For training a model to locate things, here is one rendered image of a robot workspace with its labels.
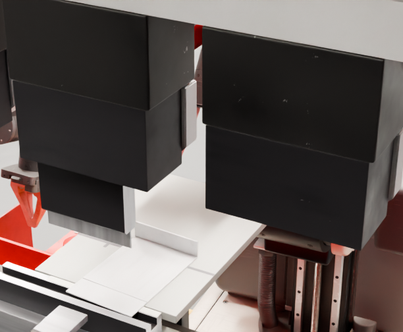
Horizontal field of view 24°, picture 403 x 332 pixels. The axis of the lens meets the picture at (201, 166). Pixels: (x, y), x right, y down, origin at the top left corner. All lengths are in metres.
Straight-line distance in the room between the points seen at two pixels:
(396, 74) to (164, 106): 0.22
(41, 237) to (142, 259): 1.97
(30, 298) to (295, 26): 0.48
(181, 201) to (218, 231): 0.08
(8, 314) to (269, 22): 0.49
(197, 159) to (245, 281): 1.32
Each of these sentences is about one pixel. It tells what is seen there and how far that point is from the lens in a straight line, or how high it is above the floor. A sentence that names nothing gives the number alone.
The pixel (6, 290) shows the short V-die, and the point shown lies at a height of 0.99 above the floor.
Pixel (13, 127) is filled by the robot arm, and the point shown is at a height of 1.00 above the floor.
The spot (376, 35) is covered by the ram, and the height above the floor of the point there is 1.36.
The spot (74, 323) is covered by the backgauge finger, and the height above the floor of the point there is 1.00.
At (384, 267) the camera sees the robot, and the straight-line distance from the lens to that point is 2.05.
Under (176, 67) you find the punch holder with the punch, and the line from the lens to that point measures 0.84.
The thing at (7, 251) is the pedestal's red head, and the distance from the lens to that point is 1.45.
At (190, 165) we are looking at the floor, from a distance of 3.41.
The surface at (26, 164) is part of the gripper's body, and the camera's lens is 1.50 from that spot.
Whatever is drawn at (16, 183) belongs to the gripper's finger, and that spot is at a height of 0.87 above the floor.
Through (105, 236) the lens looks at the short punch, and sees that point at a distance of 0.96.
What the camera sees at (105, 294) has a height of 1.00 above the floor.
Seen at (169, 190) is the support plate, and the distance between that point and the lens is 1.21.
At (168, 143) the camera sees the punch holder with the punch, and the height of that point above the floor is 1.21.
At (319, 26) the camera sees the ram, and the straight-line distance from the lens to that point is 0.72.
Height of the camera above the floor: 1.59
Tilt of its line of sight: 28 degrees down
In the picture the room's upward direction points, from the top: straight up
